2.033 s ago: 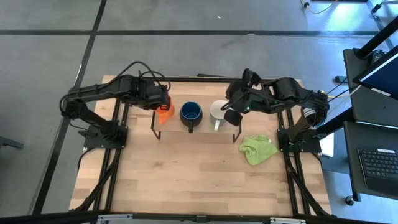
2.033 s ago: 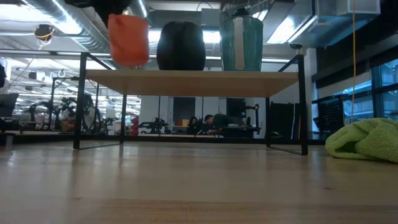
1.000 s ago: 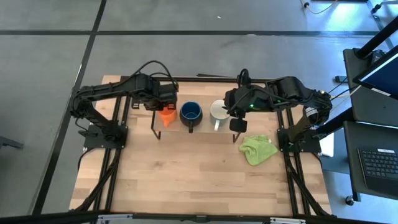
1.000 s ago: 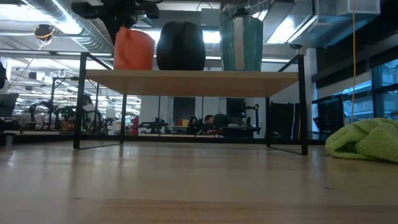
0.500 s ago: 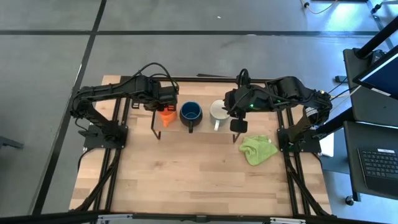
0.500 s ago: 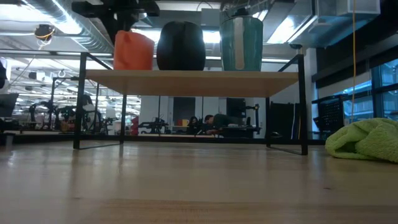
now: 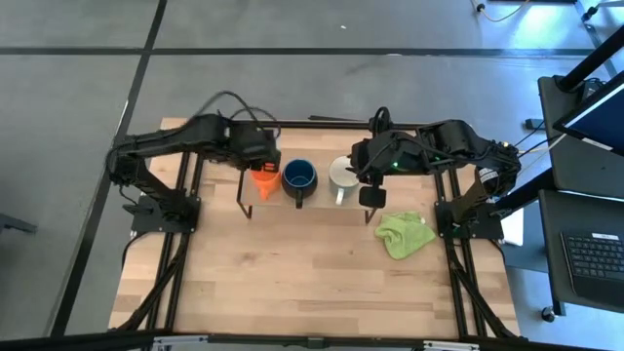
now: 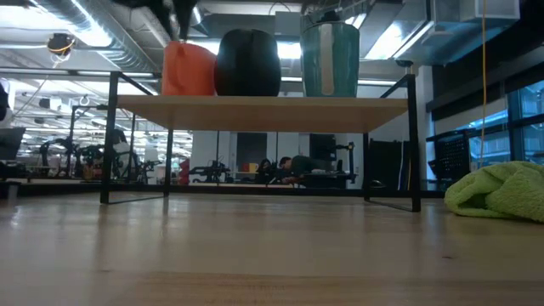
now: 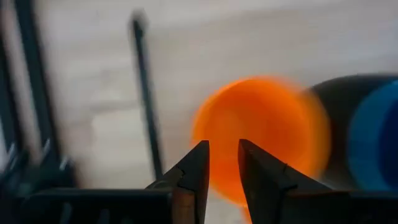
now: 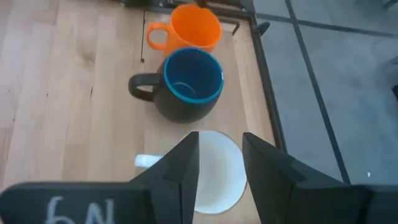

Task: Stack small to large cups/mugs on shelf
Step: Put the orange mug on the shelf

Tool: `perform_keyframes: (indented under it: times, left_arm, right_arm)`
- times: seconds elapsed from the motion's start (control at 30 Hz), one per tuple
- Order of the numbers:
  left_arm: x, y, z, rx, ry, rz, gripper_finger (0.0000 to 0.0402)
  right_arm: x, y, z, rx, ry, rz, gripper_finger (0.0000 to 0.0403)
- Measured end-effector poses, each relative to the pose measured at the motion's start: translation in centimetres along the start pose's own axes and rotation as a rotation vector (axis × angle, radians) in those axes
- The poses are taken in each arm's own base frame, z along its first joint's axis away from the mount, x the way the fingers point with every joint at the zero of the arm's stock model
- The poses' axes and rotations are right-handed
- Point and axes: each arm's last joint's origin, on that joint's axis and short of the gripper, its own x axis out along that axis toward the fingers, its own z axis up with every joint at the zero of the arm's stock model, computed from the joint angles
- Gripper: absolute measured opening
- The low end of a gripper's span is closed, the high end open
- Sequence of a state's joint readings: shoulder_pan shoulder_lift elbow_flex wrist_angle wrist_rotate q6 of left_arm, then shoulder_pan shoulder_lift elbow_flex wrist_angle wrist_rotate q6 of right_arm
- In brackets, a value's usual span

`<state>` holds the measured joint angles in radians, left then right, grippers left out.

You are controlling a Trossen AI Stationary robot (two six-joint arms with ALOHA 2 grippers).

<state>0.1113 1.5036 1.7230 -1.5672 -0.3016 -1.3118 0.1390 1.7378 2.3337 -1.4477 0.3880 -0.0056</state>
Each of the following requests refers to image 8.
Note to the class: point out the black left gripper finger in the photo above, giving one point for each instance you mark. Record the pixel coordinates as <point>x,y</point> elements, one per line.
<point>169,23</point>
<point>186,17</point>

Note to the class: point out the orange plastic mug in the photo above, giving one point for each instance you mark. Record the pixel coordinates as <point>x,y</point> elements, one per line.
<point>189,70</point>

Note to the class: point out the dark blue mug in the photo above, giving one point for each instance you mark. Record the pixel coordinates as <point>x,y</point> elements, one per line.
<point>248,64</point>

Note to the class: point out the teal cup with white stripe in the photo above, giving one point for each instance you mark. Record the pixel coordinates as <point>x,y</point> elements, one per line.
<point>340,59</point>

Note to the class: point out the wooden shelf with black legs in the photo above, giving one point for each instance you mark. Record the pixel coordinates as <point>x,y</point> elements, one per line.
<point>263,115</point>

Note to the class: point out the red chair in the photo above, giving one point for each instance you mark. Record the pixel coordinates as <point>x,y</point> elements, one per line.
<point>184,172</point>

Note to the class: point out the yellow background mug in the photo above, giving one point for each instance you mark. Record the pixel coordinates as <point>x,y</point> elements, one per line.
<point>253,167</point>

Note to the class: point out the dark background monitor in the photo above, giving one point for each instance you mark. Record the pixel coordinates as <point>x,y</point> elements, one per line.
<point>10,142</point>

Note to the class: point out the black background robot station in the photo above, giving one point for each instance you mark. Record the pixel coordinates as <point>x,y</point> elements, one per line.
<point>340,161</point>

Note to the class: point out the black panel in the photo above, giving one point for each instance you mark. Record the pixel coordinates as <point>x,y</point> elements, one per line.
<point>384,166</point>

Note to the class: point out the black mesh cart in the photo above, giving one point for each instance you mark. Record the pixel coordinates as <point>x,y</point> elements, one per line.
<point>450,157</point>

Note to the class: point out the green cloth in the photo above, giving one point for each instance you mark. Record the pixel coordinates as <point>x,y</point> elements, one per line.
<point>497,191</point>

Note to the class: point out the silver ventilation duct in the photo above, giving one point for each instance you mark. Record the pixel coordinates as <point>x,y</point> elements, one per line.
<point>106,38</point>

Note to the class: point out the black ceiling camera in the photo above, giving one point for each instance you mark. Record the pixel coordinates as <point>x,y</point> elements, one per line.
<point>60,43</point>

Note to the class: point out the black aluminium table frame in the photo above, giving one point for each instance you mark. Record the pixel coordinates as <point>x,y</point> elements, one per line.
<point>297,191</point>

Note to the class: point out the rectangular grey air duct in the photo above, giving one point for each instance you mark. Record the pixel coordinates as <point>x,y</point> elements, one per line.
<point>446,30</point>

